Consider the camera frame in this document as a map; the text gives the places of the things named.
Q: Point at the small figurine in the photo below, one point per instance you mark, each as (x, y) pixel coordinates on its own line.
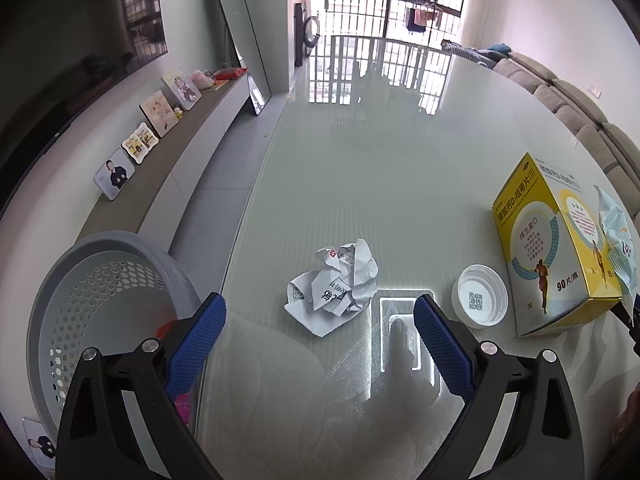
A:
(178, 112)

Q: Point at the scalloped white photo frame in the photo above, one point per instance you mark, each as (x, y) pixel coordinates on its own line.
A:
(141, 143)

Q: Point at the white bottle cap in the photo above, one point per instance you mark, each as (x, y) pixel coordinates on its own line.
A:
(479, 297)

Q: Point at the blue cloth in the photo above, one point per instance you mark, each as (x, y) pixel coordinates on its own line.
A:
(500, 48)

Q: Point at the flat red packet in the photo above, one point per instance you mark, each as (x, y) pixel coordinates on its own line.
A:
(231, 73)

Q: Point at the wooden photo frame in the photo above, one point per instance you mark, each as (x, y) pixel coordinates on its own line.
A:
(159, 114)

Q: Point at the washing machine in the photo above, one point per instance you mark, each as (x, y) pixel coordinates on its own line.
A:
(310, 32)

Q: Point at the tilted white photo frame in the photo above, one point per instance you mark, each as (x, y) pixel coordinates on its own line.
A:
(182, 90)

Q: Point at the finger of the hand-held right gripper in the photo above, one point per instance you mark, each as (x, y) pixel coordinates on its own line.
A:
(631, 325)

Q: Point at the small portrait photo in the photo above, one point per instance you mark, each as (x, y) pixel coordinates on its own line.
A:
(40, 445)

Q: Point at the photo of suited man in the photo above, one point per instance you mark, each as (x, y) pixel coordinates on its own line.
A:
(115, 174)

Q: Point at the large black television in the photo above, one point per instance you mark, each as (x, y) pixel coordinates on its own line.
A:
(65, 35)

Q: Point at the long grey white cabinet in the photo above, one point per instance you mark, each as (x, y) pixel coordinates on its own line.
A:
(200, 130)

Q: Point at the black window grille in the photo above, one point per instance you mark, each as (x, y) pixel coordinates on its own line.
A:
(380, 0)

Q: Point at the yellow cardboard box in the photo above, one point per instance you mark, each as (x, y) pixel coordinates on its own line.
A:
(545, 240)

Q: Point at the red plastic bag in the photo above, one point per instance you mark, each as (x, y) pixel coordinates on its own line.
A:
(166, 330)

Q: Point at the grey sofa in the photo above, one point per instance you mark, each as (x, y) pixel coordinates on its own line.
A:
(575, 100)

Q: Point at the pink mesh shuttlecock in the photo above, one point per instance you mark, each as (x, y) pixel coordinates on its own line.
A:
(184, 410)

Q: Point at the small clothes drying rack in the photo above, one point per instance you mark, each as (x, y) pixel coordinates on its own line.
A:
(422, 17)

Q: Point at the wall socket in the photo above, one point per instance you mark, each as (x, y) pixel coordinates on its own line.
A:
(595, 90)

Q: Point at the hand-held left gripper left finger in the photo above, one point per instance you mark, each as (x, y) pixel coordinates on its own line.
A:
(195, 345)

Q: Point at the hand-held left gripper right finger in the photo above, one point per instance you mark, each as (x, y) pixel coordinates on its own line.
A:
(442, 345)

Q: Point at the white paper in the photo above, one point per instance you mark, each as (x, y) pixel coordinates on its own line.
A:
(350, 270)

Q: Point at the grey perforated plastic bin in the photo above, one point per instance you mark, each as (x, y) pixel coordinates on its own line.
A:
(75, 290)

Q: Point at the light blue wrapper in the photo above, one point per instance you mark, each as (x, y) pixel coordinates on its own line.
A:
(617, 240)

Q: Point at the leaning black framed mirror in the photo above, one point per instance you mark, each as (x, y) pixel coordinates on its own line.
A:
(240, 25)

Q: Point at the plaid cloth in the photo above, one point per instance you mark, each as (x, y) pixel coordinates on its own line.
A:
(467, 54)

